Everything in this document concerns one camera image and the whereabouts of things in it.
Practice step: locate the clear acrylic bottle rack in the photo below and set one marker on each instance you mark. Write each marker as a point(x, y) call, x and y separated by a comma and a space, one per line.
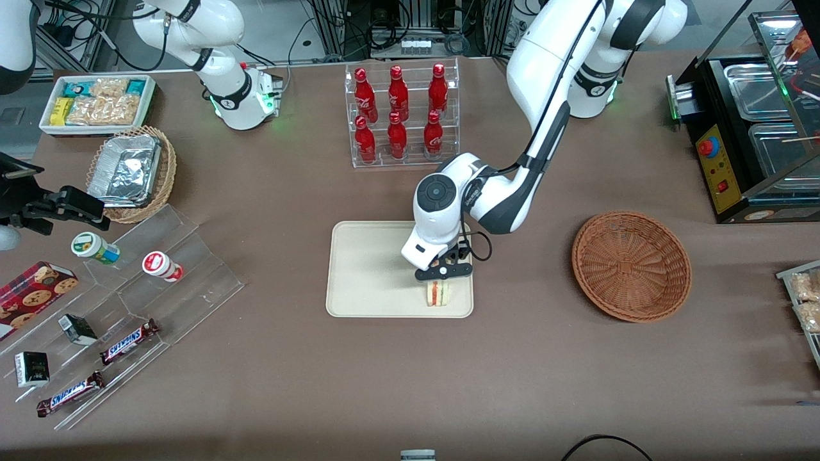
point(455, 128)

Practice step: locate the large clear cracker bag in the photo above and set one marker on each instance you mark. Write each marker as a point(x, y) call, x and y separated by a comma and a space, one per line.
point(102, 110)

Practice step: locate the teal snack packet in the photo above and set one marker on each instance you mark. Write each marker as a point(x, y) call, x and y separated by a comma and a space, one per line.
point(73, 89)
point(138, 86)

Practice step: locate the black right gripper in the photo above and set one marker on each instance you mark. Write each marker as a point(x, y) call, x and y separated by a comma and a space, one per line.
point(18, 192)

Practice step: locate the green lidded sunflower cup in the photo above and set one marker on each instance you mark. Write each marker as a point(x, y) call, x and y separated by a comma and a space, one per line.
point(93, 246)

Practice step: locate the red tartan cookie box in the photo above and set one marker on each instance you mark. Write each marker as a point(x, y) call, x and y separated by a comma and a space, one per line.
point(32, 298)

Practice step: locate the yellow snack packet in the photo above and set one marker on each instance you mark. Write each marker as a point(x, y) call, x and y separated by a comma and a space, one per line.
point(61, 112)

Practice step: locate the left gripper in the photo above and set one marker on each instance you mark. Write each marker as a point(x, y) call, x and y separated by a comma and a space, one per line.
point(461, 251)

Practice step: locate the steel warmer pan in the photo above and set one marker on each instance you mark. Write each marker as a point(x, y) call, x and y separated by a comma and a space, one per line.
point(778, 153)
point(756, 93)

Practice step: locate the red cola bottle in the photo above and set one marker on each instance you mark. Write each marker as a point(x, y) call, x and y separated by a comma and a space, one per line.
point(438, 93)
point(398, 96)
point(433, 137)
point(366, 99)
point(365, 144)
point(397, 137)

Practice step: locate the white power strip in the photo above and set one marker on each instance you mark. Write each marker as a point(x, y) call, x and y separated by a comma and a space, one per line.
point(416, 45)

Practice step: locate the brown round wicker basket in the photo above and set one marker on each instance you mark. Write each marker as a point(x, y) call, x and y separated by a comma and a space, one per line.
point(631, 266)

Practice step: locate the cream rectangular serving tray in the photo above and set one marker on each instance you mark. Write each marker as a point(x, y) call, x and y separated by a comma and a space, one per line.
point(371, 275)

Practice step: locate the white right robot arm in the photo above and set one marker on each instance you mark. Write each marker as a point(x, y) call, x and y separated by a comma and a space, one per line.
point(230, 96)

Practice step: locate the light wicker basket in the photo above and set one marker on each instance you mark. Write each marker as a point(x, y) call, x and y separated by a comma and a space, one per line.
point(168, 173)

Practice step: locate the clear acrylic stepped shelf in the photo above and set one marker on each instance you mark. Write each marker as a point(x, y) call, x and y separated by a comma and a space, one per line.
point(192, 288)

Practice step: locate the small clear cracker bag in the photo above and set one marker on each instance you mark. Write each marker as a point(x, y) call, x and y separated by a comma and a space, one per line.
point(109, 88)

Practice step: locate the black food warmer machine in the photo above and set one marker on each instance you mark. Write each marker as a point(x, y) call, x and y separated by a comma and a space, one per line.
point(714, 173)

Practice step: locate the triangular sandwich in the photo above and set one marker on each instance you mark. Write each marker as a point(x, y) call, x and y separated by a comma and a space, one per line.
point(439, 294)

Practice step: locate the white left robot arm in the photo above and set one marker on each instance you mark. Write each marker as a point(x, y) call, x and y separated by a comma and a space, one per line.
point(544, 57)

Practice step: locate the black carton with white side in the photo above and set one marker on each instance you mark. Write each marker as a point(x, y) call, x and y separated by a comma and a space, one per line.
point(32, 369)

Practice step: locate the clear fried snack bag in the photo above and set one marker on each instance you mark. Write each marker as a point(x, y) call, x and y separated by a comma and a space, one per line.
point(807, 287)
point(810, 317)

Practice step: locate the grey device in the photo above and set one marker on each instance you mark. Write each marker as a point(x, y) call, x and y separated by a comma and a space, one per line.
point(418, 456)

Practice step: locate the aluminium foil container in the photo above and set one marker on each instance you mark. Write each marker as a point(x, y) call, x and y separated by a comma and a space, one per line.
point(125, 169)

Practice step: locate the black carton with barcode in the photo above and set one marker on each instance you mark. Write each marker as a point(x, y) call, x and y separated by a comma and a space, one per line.
point(77, 330)

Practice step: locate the red lidded yogurt cup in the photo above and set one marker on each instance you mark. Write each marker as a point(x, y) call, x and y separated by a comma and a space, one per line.
point(160, 266)

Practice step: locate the metal snack tray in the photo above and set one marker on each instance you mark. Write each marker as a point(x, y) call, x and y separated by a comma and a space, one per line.
point(784, 276)

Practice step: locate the Snickers chocolate bar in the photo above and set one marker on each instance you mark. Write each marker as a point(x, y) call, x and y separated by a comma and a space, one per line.
point(128, 341)
point(70, 394)

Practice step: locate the white snack bin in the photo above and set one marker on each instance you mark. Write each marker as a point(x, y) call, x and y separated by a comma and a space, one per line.
point(96, 131)

